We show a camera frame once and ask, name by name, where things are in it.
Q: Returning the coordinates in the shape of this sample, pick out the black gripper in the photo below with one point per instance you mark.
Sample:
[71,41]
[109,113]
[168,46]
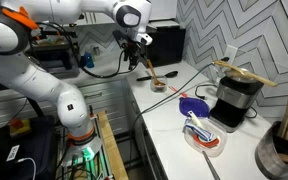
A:
[133,52]

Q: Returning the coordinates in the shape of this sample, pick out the blue and white packet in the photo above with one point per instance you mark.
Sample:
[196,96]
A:
[197,126]

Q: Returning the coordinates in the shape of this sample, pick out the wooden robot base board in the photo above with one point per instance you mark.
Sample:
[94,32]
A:
[115,161]

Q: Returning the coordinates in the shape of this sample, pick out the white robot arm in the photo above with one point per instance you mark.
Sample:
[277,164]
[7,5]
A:
[18,18]

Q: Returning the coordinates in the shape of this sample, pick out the blue lunch box lid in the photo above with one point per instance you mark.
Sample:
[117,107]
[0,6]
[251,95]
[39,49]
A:
[197,106]

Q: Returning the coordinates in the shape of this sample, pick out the black silver coffee maker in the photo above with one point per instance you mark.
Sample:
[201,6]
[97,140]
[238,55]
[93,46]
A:
[235,96]

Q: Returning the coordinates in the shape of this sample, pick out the brown wooden spoon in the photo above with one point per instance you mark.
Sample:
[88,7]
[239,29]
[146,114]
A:
[156,81]

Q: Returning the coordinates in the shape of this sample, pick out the small clear glass cup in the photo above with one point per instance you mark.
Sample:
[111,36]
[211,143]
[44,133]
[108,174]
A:
[161,87]

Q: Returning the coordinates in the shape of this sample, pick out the black microwave oven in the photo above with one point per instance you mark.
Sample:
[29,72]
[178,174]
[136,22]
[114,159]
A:
[168,42]

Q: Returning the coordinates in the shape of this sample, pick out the black slotted spoon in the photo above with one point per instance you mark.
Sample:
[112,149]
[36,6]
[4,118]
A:
[171,74]

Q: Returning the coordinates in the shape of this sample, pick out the red straw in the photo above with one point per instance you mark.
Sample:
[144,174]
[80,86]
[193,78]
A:
[184,95]

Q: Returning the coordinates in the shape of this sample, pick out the blue bottle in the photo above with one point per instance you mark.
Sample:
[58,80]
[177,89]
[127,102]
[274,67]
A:
[88,60]

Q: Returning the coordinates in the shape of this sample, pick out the long wooden spatula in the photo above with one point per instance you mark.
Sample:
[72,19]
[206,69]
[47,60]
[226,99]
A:
[246,73]

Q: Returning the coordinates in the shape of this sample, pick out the black equipment case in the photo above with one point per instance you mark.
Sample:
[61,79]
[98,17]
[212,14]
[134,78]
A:
[31,156]

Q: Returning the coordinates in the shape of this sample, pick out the grey utensil holder crock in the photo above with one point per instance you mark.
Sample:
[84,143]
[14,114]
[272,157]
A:
[271,153]

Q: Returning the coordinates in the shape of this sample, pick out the white wall outlet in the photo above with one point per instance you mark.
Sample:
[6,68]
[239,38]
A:
[230,52]

